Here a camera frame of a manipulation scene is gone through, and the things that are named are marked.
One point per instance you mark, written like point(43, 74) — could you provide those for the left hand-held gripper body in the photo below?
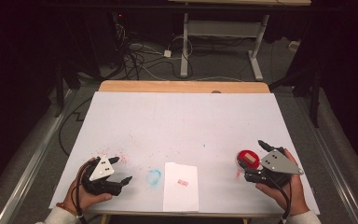
point(101, 169)

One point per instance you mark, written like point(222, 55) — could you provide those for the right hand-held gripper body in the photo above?
point(278, 163)

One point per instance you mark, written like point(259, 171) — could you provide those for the round red ink pad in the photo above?
point(245, 154)

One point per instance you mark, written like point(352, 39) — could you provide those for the white paper sheet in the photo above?
point(180, 193)

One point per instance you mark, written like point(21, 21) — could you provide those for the person's left hand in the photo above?
point(84, 199)

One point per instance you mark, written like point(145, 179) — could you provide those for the person's right hand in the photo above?
point(296, 193)

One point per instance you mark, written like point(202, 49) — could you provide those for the person's right white sleeve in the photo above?
point(304, 218)

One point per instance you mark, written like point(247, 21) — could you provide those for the person's white sleeve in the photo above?
point(304, 218)
point(59, 217)

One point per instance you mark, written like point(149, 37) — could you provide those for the person's left white sleeve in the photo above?
point(59, 217)

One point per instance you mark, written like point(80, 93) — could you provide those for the black metal stand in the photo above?
point(59, 93)
point(315, 99)

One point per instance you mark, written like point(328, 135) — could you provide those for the large white table cover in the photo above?
point(180, 124)

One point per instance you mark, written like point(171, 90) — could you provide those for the wooden table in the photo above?
point(183, 86)

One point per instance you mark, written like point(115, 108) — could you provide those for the small white box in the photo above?
point(294, 45)

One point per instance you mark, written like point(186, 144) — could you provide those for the white power adapter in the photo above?
point(167, 53)

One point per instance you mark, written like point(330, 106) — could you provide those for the metal floor rail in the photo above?
point(332, 161)
point(34, 158)

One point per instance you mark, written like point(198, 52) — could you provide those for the white metal desk frame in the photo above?
point(185, 46)

